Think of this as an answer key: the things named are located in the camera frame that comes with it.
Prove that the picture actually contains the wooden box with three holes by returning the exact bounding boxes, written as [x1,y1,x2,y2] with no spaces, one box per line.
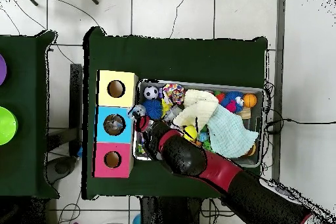
[91,70,139,179]

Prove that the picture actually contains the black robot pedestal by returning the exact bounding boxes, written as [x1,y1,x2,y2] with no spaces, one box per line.
[138,196,203,224]

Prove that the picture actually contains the side table with green cloth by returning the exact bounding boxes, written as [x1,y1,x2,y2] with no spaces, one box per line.
[0,30,60,200]

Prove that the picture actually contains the blue spiky toy with eyes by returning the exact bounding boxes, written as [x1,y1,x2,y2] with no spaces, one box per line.
[213,91,245,114]

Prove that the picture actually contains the small orange basketball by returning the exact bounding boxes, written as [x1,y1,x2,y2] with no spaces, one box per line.
[242,93,258,108]

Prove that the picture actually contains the yellow seamed ball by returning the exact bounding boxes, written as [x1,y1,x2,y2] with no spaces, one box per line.
[182,125,198,142]

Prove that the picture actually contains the silver mesh bin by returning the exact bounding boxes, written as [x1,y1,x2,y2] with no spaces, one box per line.
[132,78,266,168]

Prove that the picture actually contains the purple disc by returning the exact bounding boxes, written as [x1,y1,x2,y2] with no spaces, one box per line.
[0,53,8,87]

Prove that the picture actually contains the cream cloth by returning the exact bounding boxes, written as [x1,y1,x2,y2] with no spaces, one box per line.
[172,89,220,133]

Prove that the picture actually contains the thin black floor cable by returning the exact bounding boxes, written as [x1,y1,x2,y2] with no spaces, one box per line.
[169,0,190,39]

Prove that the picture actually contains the small soccer ball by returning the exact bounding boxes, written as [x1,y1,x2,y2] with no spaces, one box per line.
[143,85,160,101]

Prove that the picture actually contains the dark green tablecloth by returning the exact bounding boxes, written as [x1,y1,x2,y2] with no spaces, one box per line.
[81,26,269,200]

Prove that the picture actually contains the black power cable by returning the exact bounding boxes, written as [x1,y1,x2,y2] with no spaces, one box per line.
[264,118,336,135]

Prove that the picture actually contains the blue spiky ball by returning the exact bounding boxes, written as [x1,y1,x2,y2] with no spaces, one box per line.
[142,99,163,120]

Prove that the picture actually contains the lime green disc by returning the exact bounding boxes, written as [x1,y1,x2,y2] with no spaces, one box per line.
[0,106,19,146]

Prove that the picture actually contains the mint green cloth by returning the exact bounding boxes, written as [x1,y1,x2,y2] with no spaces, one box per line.
[207,104,259,159]

